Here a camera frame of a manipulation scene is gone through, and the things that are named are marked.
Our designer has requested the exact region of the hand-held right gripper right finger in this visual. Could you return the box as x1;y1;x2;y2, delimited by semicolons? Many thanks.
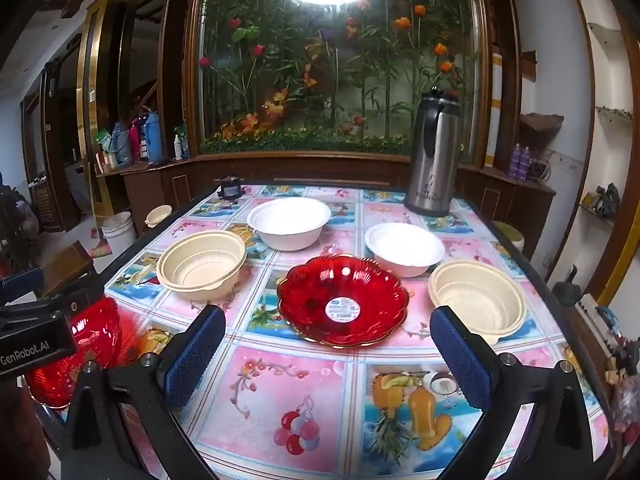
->
429;305;608;480

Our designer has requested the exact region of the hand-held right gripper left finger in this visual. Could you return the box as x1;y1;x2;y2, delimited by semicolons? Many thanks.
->
60;304;227;480

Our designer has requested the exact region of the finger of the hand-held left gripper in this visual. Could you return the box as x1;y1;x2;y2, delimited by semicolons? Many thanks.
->
0;269;107;320
0;266;46;307

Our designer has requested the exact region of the red glass plate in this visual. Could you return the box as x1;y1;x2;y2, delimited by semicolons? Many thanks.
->
276;255;410;348
24;296;123;409

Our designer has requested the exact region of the cream plastic bowl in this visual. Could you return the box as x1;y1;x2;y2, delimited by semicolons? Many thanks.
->
156;230;248;303
428;260;527;346

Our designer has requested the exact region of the small white bowl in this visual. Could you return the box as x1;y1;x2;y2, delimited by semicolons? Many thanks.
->
364;222;446;278

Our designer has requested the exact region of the large white bowl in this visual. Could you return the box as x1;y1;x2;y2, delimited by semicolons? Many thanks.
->
246;197;332;252

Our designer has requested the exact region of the person's left forearm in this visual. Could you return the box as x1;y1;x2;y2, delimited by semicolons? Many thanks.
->
0;375;53;480

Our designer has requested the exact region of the wooden chair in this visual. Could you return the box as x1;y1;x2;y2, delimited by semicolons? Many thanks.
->
39;240;96;298

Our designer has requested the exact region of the black dining table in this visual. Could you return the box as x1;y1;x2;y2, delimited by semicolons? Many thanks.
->
95;180;621;480

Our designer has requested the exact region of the white plastic bucket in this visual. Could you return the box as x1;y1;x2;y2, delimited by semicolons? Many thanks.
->
101;211;137;261

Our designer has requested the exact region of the fruit print tablecloth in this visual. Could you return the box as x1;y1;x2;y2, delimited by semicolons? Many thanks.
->
100;184;613;480

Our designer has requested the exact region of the small cream bowl stack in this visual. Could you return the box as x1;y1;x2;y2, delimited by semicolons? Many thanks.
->
145;205;173;228

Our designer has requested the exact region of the round green stool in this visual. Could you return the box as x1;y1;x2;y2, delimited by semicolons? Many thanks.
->
492;221;525;253

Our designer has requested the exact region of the grey-blue thermos flask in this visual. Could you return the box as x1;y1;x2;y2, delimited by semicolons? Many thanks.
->
111;122;132;165

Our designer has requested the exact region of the small dark jar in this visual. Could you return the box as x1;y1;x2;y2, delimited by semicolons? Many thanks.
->
216;176;244;200

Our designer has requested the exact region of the blue thermos flask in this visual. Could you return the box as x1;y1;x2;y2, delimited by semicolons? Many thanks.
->
142;111;163;162

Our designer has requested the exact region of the steel thermos jug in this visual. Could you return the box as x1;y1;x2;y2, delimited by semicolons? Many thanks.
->
404;87;463;218

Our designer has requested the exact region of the wooden cabinet counter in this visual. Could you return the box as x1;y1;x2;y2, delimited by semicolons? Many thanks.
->
97;152;556;221

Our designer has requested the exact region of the brown corner shelf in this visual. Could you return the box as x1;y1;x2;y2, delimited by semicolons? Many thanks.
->
520;112;564;147

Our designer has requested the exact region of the glass flower display case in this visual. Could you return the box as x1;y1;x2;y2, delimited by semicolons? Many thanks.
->
192;0;488;156

